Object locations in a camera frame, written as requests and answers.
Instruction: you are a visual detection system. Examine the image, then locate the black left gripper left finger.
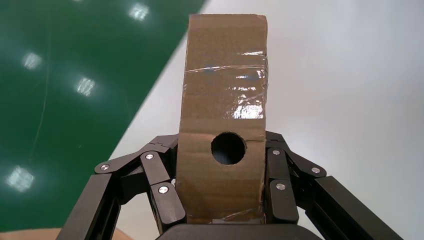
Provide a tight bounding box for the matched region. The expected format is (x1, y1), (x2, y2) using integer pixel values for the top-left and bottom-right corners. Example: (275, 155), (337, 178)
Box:
(55, 133), (187, 240)

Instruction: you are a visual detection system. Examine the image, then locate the small taped cardboard box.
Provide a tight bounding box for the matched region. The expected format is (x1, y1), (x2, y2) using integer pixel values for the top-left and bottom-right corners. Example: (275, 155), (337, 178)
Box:
(175, 13), (269, 224)

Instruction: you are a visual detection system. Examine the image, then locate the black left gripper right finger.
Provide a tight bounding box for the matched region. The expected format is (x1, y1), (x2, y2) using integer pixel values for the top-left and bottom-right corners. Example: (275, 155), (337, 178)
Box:
(263, 130), (404, 240)

